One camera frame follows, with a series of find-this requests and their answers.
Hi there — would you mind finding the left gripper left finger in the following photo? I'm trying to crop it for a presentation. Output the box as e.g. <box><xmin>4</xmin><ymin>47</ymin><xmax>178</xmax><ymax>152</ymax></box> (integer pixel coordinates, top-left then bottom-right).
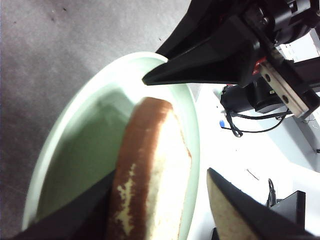
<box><xmin>9</xmin><ymin>169</ymin><xmax>117</xmax><ymax>240</ymax></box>

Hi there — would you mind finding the black box stand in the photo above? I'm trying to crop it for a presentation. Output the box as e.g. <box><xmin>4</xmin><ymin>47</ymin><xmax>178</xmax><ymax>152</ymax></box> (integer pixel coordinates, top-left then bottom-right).
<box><xmin>268</xmin><ymin>191</ymin><xmax>306</xmax><ymax>226</ymax></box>

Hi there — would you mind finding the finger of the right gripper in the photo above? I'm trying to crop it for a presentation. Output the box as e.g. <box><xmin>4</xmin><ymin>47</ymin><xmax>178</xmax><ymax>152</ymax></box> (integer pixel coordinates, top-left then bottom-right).
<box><xmin>154</xmin><ymin>0</ymin><xmax>251</xmax><ymax>60</ymax></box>
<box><xmin>141</xmin><ymin>15</ymin><xmax>264</xmax><ymax>88</ymax></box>

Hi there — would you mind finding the black motor unit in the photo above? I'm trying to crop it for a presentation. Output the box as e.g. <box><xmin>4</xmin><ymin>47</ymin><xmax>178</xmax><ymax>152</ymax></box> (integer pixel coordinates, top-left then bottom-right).
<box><xmin>219</xmin><ymin>79</ymin><xmax>293</xmax><ymax>113</ymax></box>

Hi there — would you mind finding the pale green round plate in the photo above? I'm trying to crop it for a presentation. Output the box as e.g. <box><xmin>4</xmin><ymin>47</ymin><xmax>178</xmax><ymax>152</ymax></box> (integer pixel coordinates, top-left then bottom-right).
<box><xmin>21</xmin><ymin>51</ymin><xmax>201</xmax><ymax>240</ymax></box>

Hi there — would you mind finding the thin black floor cable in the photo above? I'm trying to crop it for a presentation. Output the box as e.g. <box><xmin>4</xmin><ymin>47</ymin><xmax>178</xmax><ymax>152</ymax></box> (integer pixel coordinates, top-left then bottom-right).
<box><xmin>223</xmin><ymin>109</ymin><xmax>293</xmax><ymax>137</ymax></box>

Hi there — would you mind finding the pale grey right wrist camera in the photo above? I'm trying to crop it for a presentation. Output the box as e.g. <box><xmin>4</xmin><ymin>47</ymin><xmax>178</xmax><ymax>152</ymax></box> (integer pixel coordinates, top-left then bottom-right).
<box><xmin>276</xmin><ymin>32</ymin><xmax>320</xmax><ymax>63</ymax></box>

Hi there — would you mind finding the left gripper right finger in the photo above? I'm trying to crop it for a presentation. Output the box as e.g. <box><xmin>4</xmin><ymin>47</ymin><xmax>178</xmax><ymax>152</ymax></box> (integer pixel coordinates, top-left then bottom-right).
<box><xmin>206</xmin><ymin>167</ymin><xmax>320</xmax><ymax>240</ymax></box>

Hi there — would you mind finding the large toast bread slice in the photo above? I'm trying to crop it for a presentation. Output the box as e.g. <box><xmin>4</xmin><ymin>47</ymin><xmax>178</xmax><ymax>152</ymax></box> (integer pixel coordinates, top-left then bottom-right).
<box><xmin>106</xmin><ymin>96</ymin><xmax>193</xmax><ymax>240</ymax></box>

